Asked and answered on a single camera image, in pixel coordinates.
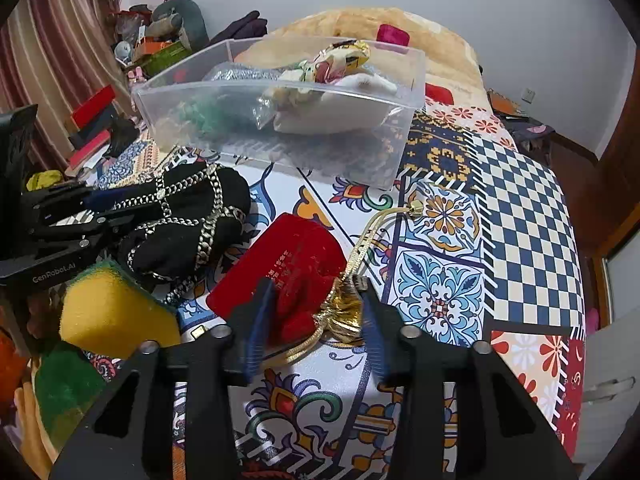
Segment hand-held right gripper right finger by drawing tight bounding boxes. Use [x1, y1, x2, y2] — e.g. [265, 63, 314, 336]
[357, 285, 581, 480]

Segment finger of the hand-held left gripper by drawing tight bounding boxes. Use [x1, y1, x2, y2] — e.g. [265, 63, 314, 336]
[22, 182, 123, 221]
[27, 212, 138, 263]

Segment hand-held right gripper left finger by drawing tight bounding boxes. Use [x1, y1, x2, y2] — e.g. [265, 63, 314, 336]
[48, 277, 276, 480]

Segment red velvet drawstring pouch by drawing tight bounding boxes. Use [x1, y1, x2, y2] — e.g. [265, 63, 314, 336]
[206, 200, 426, 366]

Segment black pouch with silver chain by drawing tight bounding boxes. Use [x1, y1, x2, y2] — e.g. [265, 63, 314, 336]
[112, 162, 251, 306]

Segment clear plastic storage box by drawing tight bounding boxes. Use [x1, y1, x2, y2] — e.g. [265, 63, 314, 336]
[131, 37, 427, 192]

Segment yellow-green cloth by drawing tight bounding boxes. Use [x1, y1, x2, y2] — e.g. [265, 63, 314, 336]
[26, 170, 63, 192]

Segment yellow sponge with green edge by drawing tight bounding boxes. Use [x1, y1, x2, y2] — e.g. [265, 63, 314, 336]
[59, 260, 182, 361]

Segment red flat box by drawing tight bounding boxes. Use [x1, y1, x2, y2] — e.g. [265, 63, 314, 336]
[70, 85, 118, 131]

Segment striped curtain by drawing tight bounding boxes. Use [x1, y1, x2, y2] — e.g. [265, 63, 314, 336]
[0, 0, 123, 171]

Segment orange cloth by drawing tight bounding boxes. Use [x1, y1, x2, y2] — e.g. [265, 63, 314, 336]
[0, 330, 31, 413]

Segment green knitted item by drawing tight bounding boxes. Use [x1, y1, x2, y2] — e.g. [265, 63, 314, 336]
[175, 94, 261, 133]

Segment green cardboard box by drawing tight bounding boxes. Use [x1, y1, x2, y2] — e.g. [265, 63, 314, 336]
[142, 42, 193, 75]

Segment patterned bed sheet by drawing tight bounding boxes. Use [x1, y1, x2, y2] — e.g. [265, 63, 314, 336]
[75, 80, 587, 480]

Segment grey mesh bag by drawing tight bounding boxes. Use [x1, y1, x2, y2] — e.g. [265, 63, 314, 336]
[202, 62, 301, 85]

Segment white cloth bag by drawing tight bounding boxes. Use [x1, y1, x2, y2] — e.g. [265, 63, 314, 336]
[262, 72, 401, 133]

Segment dark purple gloves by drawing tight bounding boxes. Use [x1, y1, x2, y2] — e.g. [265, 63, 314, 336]
[210, 10, 268, 45]

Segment white cabinet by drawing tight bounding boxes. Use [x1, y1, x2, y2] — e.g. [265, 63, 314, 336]
[582, 250, 640, 456]

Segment red pillow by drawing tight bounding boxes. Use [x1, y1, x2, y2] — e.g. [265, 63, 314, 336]
[425, 84, 455, 105]

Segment dark wooden nightstand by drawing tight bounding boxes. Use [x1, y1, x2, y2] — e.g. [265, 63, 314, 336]
[487, 89, 598, 166]

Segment floral fabric pouch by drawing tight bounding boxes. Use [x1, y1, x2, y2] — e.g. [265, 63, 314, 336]
[300, 40, 372, 86]

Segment magenta velvet box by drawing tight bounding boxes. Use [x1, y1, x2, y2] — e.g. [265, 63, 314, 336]
[376, 24, 410, 47]

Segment yellow fuzzy blanket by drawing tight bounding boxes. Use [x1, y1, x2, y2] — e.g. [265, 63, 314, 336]
[235, 7, 483, 92]

